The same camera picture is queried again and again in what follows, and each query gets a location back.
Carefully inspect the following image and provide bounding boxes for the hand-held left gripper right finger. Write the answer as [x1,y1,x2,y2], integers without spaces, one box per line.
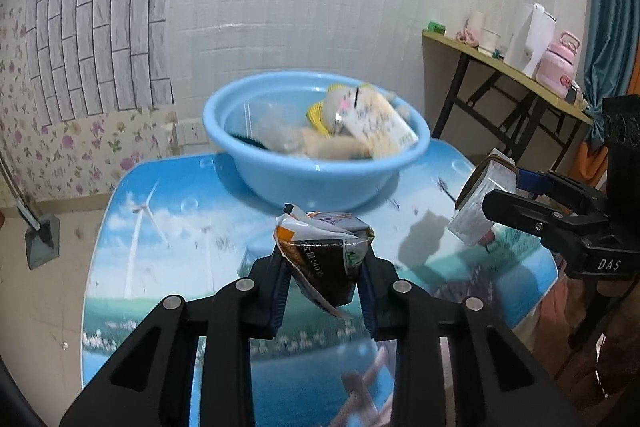
[357,247,583,427]

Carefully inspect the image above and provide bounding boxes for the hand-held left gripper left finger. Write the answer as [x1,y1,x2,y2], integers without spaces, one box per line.
[60,252,291,427]

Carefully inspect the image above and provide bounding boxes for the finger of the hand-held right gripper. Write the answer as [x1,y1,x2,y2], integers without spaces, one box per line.
[517,171,608,218]
[482,189,608,238]

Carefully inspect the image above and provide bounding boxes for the clear box with brown band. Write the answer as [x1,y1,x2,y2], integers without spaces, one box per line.
[446,148,521,248]

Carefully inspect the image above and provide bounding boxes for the dark snack packet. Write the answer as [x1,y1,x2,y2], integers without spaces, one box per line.
[272,203,376,320]

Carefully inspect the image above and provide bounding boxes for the light blue plastic basin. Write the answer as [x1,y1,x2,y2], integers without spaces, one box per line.
[202,69,431,208]

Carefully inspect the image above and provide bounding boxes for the white paper tissue pack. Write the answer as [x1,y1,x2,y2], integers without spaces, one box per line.
[345,94,421,152]

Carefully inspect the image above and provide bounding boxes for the clear bottle with metal cap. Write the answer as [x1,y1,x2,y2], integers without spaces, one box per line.
[245,99,301,152]

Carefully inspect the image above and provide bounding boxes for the yellow plush toy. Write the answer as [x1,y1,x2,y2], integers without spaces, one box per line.
[306,102,331,132]

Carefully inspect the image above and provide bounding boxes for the white grey plush toy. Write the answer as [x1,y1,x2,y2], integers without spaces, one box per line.
[320,84,361,132]

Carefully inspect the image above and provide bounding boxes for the orange cloth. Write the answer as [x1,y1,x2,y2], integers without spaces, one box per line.
[572,142,608,188]

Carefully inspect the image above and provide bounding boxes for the pink water bottle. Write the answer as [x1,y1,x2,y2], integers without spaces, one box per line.
[537,32,582,95]

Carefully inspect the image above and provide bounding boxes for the side table with black legs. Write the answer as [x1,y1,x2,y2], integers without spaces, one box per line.
[421,29,596,168]

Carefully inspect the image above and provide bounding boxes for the blue curtain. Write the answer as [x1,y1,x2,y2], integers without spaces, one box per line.
[582,0,640,148]

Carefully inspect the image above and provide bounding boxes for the white electric kettle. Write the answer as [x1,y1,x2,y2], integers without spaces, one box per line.
[502,3,557,80]

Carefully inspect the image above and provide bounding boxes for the white wall outlet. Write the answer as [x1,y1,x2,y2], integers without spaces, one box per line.
[177,119,208,145]

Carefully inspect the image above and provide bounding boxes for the grey dustpan with handle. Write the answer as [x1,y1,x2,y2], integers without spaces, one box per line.
[0,157,61,270]

